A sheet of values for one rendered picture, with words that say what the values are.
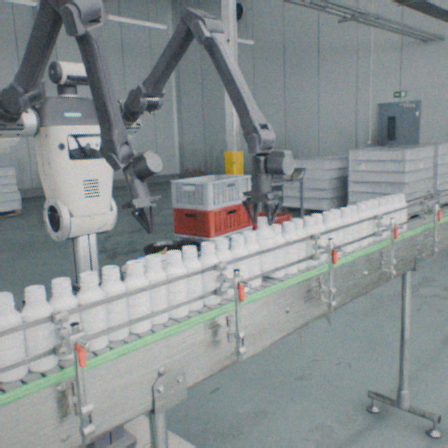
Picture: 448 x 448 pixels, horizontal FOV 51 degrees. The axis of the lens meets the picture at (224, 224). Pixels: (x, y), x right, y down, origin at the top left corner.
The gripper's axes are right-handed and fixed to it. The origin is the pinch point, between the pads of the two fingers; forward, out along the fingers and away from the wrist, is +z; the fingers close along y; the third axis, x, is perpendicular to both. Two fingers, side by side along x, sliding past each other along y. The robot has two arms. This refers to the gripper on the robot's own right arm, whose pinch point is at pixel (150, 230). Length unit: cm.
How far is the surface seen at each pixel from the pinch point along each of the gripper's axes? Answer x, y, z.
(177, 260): -19.1, -8.6, 10.9
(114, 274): -18.6, -26.1, 10.1
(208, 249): -18.9, 2.6, 10.3
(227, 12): 528, 764, -516
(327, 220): -18, 62, 11
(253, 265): -16.6, 19.8, 18.2
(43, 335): -18, -44, 18
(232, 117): 604, 763, -295
